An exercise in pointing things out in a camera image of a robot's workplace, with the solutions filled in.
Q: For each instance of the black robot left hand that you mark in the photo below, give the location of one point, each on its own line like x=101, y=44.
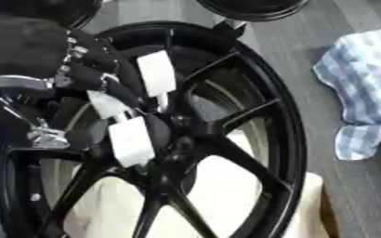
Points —
x=20, y=46

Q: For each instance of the white pin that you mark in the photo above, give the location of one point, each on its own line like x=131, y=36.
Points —
x=131, y=142
x=157, y=72
x=106, y=105

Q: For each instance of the black spoked wheel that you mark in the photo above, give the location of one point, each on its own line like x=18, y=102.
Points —
x=237, y=161

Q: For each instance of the blue white checked cloth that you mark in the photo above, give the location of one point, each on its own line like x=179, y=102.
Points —
x=362, y=80

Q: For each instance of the black wheel support bracket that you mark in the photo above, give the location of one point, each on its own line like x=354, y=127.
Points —
x=230, y=28

